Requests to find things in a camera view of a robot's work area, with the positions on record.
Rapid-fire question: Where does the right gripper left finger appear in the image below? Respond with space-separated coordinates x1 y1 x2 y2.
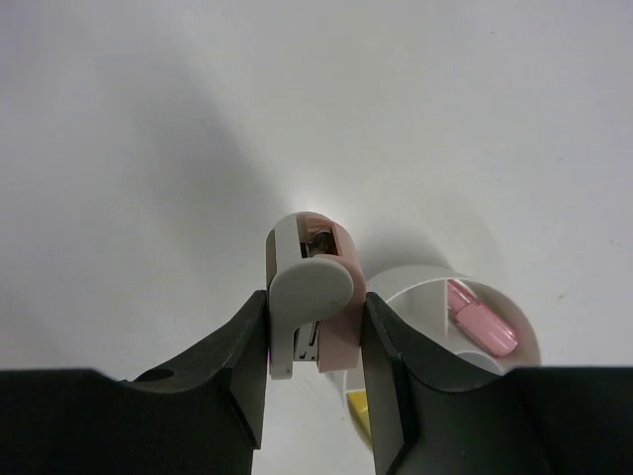
1 291 268 474

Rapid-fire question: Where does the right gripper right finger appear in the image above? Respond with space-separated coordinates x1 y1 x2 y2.
363 293 632 474

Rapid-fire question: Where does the yellow highlighter pen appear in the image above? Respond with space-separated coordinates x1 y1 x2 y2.
345 390 373 450

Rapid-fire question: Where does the pink highlighter pen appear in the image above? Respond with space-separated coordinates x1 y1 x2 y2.
446 279 518 357

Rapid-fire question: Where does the pink white stapler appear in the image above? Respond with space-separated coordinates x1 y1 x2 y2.
266 212 366 380

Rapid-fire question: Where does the white round divided container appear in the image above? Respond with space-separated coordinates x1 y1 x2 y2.
330 265 545 473

